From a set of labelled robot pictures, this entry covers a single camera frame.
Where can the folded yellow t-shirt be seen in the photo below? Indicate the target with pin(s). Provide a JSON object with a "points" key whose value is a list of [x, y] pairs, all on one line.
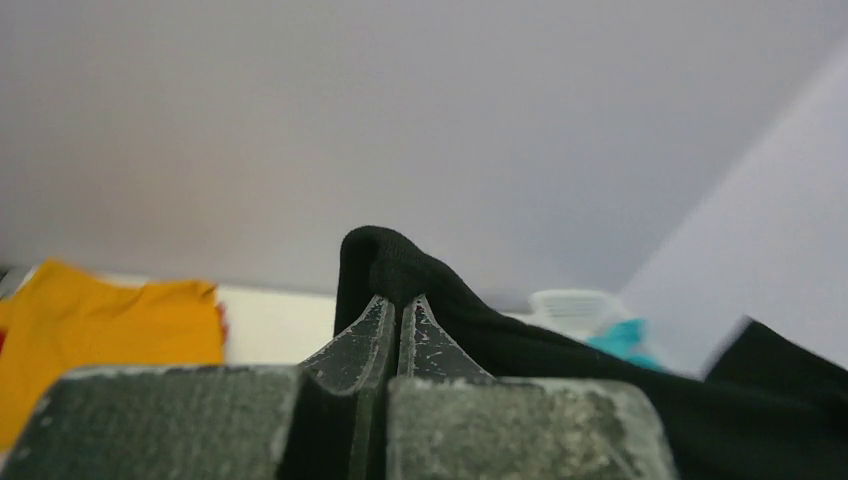
{"points": [[64, 318]]}

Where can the teal t-shirt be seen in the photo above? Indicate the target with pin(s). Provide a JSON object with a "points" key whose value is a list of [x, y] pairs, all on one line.
{"points": [[626, 340]]}

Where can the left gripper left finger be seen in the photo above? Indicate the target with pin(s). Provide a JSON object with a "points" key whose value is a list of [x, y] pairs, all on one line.
{"points": [[342, 402]]}

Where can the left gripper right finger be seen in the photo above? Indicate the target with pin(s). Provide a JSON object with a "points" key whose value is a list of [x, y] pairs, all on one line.
{"points": [[428, 353]]}

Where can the white plastic basket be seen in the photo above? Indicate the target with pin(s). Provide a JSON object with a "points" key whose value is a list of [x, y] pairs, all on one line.
{"points": [[576, 313]]}

